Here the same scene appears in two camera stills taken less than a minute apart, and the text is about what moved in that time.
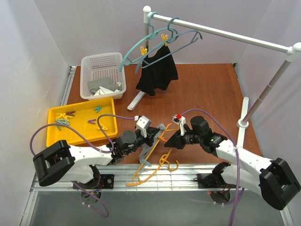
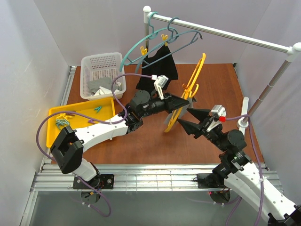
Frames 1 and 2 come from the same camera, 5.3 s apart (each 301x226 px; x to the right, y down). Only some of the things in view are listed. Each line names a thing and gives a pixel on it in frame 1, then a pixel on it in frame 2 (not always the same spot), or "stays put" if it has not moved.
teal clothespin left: x=62 y=121 stays put
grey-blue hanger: x=174 y=36 stays put
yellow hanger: x=162 y=160 to x=191 y=89
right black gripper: x=180 y=138 to x=202 y=127
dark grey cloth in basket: x=106 y=82 stays put
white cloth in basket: x=103 y=90 stays put
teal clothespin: x=98 y=108 stays put
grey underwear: x=146 y=150 to x=172 y=117
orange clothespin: x=162 y=139 to x=184 y=86
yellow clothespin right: x=164 y=37 stays put
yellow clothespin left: x=143 y=51 stays put
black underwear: x=158 y=75 stays put
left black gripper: x=149 y=133 to x=167 y=102
